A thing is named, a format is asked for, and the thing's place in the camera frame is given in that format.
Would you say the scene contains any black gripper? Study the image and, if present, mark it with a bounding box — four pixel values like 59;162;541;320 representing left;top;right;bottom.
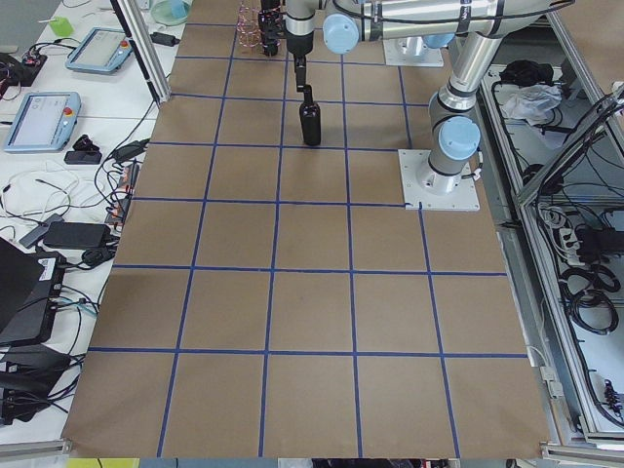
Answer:
286;30;313;98

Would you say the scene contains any black wine bottle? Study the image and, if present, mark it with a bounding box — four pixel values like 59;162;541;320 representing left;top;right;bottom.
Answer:
258;12;284;57
298;97;322;146

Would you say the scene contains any black wine bottle in basket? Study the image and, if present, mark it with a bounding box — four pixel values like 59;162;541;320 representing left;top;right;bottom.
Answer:
258;12;284;57

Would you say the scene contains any green bowl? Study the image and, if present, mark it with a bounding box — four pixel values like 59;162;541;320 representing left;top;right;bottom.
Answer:
150;0;192;26

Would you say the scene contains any upper teach pendant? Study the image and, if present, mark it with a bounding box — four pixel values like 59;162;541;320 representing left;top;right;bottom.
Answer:
65;27;133;75

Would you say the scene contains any teach pendant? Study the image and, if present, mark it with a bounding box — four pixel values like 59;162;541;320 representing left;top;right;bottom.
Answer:
3;92;82;153
65;27;133;75

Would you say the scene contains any crumpled white cloth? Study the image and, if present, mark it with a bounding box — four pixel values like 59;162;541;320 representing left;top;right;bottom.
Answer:
501;84;562;126

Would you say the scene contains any green cup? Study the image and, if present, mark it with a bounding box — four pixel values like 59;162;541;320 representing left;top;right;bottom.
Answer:
49;17;73;37

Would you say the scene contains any lower teach pendant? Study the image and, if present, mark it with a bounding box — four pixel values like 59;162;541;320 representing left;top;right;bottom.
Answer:
3;92;82;153

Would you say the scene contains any black power brick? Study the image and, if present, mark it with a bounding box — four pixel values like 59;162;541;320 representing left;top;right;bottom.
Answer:
42;221;110;250

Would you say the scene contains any black laptop computer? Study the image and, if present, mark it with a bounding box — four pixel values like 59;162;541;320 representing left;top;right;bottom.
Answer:
1;239;65;347

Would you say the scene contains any copper wire wine basket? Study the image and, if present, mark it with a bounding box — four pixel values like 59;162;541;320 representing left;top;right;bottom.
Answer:
237;0;283;52

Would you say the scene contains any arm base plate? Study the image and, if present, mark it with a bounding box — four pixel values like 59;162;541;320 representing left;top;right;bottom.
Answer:
398;149;480;212
383;37;444;68

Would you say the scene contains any aluminium frame post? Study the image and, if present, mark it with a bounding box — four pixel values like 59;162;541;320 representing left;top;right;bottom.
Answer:
110;0;171;105

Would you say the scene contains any aluminium side frame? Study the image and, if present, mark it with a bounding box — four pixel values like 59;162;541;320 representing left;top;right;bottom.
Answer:
477;1;623;467

